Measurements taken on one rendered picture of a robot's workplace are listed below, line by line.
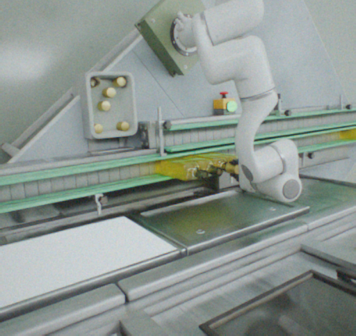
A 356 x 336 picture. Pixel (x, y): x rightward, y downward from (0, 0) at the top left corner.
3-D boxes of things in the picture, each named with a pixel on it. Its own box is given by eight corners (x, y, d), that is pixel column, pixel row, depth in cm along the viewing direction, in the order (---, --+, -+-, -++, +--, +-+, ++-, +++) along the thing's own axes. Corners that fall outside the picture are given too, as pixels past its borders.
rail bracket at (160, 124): (149, 154, 122) (167, 158, 112) (145, 107, 120) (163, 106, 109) (156, 153, 124) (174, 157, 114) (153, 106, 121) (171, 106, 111)
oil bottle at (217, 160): (181, 167, 132) (217, 175, 114) (181, 152, 131) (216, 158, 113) (193, 165, 135) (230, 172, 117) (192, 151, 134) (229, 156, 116)
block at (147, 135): (139, 147, 128) (148, 149, 122) (137, 122, 126) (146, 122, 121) (147, 147, 130) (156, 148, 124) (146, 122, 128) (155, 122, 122)
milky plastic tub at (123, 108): (83, 138, 122) (92, 139, 115) (77, 74, 118) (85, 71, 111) (128, 133, 131) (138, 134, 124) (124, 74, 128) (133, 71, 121)
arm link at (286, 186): (266, 153, 79) (300, 137, 81) (244, 147, 89) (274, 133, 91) (284, 209, 83) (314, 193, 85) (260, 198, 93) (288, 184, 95)
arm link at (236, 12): (202, 0, 92) (195, -16, 78) (252, -20, 89) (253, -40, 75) (217, 50, 93) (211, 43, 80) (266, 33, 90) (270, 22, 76)
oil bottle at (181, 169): (155, 172, 125) (188, 183, 108) (154, 158, 124) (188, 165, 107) (168, 170, 128) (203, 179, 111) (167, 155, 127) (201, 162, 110)
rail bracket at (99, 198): (85, 209, 113) (99, 220, 101) (83, 189, 111) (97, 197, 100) (96, 206, 115) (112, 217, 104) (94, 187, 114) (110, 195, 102)
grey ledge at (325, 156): (205, 185, 151) (222, 190, 142) (204, 165, 150) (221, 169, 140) (332, 156, 202) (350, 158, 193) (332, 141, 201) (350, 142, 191)
